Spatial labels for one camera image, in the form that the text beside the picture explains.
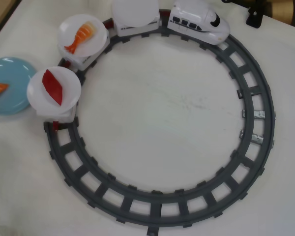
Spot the red tuna sushi toy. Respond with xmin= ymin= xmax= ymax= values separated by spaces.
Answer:
xmin=42 ymin=69 xmax=64 ymax=107

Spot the orange shrimp sushi toy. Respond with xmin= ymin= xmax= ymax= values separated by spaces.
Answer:
xmin=64 ymin=21 xmax=98 ymax=54

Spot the white Shinkansen toy locomotive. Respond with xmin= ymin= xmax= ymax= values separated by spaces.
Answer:
xmin=166 ymin=0 xmax=231 ymax=46

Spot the blue round dish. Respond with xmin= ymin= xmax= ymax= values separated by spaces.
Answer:
xmin=0 ymin=57 xmax=37 ymax=116

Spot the white toy train car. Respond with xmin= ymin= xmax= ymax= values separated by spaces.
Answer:
xmin=35 ymin=101 xmax=78 ymax=123
xmin=57 ymin=31 xmax=111 ymax=71
xmin=112 ymin=14 xmax=162 ymax=38

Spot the gray circular toy train track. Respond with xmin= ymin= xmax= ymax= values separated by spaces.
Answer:
xmin=43 ymin=8 xmax=278 ymax=236

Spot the white round plastic plate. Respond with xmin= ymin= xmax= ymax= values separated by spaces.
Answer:
xmin=111 ymin=0 xmax=160 ymax=27
xmin=27 ymin=66 xmax=81 ymax=117
xmin=58 ymin=14 xmax=107 ymax=59

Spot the silver foil tape strip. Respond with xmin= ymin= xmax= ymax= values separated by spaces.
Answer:
xmin=239 ymin=129 xmax=265 ymax=145
xmin=241 ymin=109 xmax=277 ymax=121

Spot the black table clamp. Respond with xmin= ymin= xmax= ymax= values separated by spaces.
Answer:
xmin=222 ymin=0 xmax=270 ymax=28

